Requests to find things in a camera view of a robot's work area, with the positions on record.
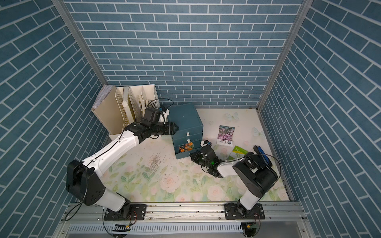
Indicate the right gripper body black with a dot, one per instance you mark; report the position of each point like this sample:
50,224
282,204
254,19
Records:
201,160

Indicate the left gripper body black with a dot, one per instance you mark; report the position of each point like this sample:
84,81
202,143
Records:
159,129

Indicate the orange marigold seed bag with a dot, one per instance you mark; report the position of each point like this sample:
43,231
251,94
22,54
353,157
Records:
186,147

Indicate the teal bottom drawer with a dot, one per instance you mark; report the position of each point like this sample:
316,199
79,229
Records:
179,155

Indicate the teal drawer cabinet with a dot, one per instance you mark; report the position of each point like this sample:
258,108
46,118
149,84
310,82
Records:
190,125

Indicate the purple flower seed bag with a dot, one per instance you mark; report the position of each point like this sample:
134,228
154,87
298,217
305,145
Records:
225,136

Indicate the green seed bag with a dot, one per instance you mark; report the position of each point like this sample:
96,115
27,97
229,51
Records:
237,153

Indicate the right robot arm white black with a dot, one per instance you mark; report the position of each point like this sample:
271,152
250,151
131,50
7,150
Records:
254,170

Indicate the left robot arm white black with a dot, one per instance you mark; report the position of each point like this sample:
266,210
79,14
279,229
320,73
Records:
84,178

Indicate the floral table mat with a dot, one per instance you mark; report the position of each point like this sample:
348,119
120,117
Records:
150,172

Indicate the white file organizer rack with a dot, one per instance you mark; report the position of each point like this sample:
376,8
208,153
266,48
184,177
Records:
146,97

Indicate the white book in rack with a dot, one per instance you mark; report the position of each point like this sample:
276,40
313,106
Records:
128,102

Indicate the blue black tool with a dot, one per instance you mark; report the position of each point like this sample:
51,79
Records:
258,150

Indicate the beige folder with papers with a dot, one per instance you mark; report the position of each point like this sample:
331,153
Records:
106,109

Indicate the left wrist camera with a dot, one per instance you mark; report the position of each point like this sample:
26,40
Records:
155,117

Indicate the aluminium mounting rail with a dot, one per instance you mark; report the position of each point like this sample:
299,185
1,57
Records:
162,212

